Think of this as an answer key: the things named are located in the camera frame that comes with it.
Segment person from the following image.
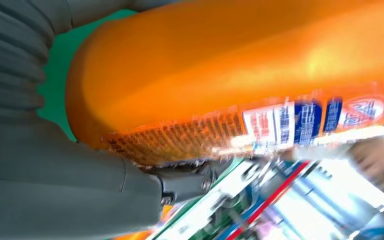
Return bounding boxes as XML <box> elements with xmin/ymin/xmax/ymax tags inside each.
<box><xmin>346</xmin><ymin>135</ymin><xmax>384</xmax><ymax>195</ymax></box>

